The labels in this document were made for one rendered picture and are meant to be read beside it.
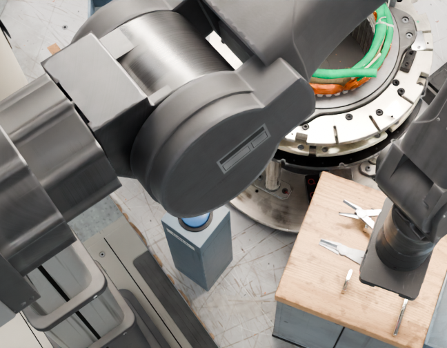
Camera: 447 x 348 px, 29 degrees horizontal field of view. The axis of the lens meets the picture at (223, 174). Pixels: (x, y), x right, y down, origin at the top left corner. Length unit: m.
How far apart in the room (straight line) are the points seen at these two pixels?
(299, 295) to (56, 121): 0.77
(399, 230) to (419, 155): 0.11
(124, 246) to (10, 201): 1.62
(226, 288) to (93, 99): 1.04
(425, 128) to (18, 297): 0.42
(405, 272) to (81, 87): 0.59
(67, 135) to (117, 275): 1.60
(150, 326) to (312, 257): 0.83
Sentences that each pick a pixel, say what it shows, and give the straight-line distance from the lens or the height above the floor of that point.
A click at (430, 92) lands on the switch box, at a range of 1.56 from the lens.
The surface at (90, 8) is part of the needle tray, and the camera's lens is 1.35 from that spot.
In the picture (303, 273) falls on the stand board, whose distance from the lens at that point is 1.16.
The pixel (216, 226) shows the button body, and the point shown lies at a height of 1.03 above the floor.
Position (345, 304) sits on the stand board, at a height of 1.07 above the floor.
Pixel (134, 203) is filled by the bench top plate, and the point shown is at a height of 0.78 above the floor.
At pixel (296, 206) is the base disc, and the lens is 1.47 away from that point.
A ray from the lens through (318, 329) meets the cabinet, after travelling 1.26.
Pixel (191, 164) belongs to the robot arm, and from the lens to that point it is 0.43.
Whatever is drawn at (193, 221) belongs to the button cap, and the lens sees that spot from 1.20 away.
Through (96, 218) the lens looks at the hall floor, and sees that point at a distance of 2.34.
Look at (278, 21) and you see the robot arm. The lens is 0.44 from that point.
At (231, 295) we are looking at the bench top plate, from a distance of 1.44.
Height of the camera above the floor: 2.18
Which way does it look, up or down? 68 degrees down
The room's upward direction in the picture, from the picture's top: 4 degrees counter-clockwise
